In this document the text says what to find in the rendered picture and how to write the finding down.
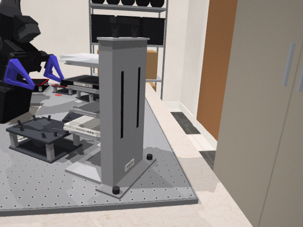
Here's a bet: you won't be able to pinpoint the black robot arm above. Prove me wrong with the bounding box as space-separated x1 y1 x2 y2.
0 0 41 87

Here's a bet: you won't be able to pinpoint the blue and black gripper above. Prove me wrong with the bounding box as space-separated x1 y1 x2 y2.
1 51 64 90

